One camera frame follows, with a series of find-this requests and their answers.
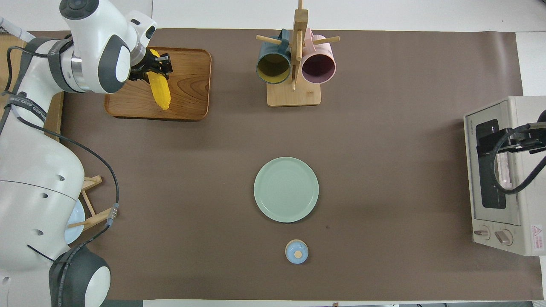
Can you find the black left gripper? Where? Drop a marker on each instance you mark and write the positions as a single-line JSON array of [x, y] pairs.
[[140, 70]]

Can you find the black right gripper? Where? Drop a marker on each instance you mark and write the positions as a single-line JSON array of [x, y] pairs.
[[529, 140]]

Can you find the yellow corn cob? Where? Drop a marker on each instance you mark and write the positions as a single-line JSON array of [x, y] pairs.
[[161, 91]]

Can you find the glass oven door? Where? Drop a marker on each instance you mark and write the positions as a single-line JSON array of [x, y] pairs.
[[490, 192]]

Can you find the pale green plate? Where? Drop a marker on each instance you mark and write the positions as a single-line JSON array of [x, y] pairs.
[[286, 189]]

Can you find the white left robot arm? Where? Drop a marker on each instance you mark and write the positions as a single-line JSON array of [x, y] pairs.
[[34, 179]]

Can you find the white toaster oven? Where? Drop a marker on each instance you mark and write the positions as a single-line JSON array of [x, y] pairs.
[[531, 204]]

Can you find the brown wooden tray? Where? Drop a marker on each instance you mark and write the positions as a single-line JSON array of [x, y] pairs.
[[192, 85]]

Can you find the dark blue mug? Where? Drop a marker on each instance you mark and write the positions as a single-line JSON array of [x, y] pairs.
[[273, 68]]

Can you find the brown table mat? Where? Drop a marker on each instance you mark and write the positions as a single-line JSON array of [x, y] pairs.
[[384, 128]]

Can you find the narrow wooden shelf board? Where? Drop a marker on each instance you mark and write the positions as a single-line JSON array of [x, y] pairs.
[[55, 115]]

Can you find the wooden mug tree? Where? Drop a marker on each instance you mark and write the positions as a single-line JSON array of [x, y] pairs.
[[294, 96]]

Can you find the wide wooden shelf board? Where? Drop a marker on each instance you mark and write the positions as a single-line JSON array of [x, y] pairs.
[[10, 68]]

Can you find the pink mug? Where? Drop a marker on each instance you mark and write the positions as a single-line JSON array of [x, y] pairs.
[[319, 66]]

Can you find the white checked cloth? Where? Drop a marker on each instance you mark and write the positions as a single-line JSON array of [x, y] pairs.
[[13, 27]]

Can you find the wooden plate rack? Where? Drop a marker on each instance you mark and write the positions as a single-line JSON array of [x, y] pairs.
[[91, 219]]

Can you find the light blue plate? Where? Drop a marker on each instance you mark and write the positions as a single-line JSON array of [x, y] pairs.
[[76, 226]]

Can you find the small blue bell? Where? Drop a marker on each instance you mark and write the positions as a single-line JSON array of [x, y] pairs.
[[297, 252]]

